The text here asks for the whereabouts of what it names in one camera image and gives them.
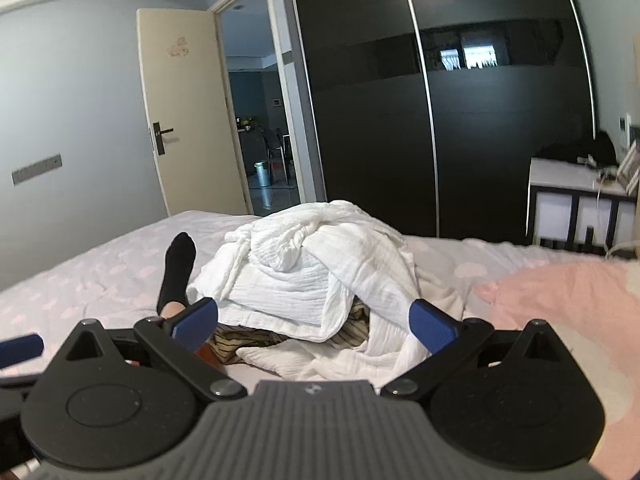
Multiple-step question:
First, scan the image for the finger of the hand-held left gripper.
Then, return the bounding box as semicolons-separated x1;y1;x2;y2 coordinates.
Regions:
0;333;45;367

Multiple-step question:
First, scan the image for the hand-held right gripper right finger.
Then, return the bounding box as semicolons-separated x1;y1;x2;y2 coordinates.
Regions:
380;299;584;403

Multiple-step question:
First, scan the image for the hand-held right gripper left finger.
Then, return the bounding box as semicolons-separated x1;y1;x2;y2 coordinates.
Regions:
44;299;248;402

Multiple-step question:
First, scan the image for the white crinkled garment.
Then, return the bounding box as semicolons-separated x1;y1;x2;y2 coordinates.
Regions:
186;200;436;382

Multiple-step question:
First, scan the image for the cream soft garment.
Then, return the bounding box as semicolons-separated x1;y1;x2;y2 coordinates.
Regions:
414;260;467;327

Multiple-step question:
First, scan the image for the tan black striped garment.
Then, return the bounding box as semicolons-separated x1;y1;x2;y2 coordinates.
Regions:
207;300;373;363

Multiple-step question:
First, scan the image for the person's foot in black sock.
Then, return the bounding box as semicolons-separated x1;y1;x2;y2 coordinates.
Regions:
156;232;197;320

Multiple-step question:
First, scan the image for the grey pink dotted bedsheet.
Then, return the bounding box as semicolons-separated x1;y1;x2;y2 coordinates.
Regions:
0;209;640;480

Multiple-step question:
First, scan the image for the pink blanket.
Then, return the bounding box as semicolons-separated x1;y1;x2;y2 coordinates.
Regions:
472;259;640;480

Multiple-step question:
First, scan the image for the white black nightstand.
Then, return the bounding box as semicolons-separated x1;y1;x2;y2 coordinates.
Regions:
525;157;640;257

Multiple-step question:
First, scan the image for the dark chair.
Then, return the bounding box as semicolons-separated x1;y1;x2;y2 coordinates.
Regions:
264;129;296;182

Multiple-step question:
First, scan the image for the cream door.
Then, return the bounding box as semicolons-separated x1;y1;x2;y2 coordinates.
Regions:
136;8;254;217

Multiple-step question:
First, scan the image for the black sliding wardrobe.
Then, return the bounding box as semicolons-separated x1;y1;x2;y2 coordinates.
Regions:
288;0;599;247

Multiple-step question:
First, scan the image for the black bag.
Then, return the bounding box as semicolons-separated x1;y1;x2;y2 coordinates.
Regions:
536;130;618;166

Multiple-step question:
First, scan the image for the grey wall panel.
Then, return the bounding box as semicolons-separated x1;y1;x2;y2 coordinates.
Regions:
11;153;63;186

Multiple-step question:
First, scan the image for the dark door handle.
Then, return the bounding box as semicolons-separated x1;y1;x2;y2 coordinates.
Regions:
150;121;175;156

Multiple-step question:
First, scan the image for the white cable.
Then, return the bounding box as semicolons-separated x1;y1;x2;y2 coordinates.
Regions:
593;167;640;262

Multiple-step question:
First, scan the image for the white door frame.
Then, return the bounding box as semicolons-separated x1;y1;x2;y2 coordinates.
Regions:
209;0;329;207

